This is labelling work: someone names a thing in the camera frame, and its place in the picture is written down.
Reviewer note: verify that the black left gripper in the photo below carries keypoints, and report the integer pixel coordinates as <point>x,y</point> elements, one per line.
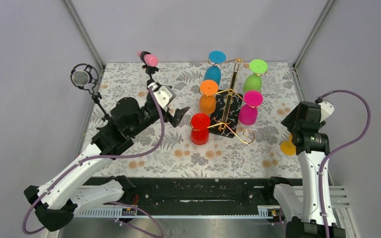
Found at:
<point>178,114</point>

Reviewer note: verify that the red plastic wine glass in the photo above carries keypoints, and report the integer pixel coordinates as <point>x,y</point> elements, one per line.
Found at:
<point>199,128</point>

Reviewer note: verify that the orange plastic wine glass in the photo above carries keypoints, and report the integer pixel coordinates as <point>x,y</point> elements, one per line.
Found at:
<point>207,101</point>

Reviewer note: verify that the blue plastic wine glass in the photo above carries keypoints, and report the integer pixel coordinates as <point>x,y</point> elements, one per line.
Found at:
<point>214,72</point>

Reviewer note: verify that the magenta plastic wine glass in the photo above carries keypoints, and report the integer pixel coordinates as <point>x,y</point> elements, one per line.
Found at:
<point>249,111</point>

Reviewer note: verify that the green plastic wine glass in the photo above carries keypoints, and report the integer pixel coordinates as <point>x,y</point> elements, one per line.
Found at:
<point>254,81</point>

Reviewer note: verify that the yellow plastic wine glass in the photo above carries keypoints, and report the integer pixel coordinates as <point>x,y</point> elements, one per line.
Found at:
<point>287,147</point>

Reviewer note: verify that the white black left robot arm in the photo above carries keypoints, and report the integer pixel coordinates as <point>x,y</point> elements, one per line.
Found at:
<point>58,201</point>

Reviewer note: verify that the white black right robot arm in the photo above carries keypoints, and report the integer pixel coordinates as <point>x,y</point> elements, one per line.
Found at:
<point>313,217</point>

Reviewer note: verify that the floral patterned table cloth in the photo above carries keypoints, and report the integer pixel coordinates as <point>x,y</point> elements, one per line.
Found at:
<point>220,157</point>

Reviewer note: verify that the pink microphone on black stand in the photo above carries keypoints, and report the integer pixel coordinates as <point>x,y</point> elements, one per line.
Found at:
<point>150,64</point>

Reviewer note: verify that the grey studio microphone on stand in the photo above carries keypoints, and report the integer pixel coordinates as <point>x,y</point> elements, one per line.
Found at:
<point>86,77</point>

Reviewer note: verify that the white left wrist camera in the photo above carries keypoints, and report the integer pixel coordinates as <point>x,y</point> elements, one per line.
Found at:
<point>164,95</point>

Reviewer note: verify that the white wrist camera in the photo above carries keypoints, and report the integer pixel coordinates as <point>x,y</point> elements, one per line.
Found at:
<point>326,110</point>
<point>164,95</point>

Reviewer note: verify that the gold wire wine glass rack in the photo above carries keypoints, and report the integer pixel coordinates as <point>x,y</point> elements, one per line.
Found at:
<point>224,120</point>

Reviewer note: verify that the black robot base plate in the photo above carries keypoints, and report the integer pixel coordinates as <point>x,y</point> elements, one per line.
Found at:
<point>203,196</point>

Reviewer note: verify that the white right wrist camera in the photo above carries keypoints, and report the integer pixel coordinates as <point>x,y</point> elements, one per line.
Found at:
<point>326,110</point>

